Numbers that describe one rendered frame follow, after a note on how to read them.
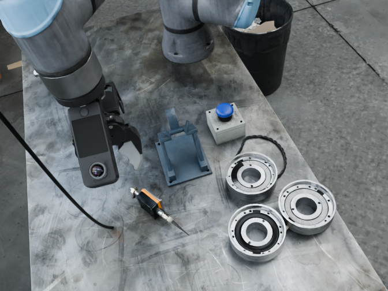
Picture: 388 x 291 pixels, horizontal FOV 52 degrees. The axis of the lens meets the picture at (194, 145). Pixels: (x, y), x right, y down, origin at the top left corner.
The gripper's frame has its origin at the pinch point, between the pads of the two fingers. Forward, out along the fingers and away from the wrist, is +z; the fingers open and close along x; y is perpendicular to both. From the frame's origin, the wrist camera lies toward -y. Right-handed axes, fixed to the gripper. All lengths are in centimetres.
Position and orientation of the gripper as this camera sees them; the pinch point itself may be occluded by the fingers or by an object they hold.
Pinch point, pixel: (123, 172)
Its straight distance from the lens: 69.1
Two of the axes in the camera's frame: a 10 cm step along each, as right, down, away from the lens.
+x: -9.6, 2.7, 0.0
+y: -2.2, -7.7, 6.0
